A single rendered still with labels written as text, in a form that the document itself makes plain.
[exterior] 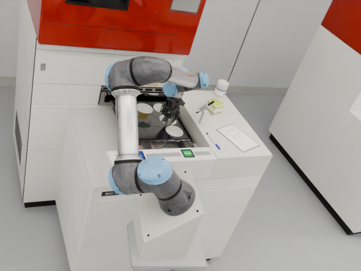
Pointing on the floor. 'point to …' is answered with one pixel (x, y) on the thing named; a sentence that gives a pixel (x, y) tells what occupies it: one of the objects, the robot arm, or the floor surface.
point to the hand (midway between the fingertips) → (167, 123)
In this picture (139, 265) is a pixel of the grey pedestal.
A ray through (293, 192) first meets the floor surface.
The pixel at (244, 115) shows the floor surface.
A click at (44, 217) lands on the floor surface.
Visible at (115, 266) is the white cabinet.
